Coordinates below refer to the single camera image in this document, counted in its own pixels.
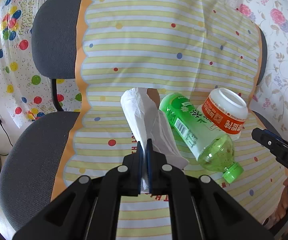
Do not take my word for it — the black office chair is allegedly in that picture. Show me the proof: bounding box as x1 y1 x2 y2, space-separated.
253 29 280 136
0 0 82 230

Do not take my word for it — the white orange label jar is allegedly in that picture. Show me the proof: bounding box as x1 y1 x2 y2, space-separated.
197 88 248 141

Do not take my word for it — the green plastic bottle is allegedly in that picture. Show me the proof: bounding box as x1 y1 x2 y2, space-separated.
160 93 243 184

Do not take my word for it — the polka dot balloon sheet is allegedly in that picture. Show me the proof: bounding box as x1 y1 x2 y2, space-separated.
0 0 242 128

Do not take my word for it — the yellow striped orange cloth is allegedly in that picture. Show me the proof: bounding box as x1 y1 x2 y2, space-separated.
51 0 285 239

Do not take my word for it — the floral wall sheet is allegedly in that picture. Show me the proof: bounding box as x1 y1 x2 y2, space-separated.
240 0 288 141

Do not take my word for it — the black power cable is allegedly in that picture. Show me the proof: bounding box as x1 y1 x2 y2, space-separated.
0 122 15 147

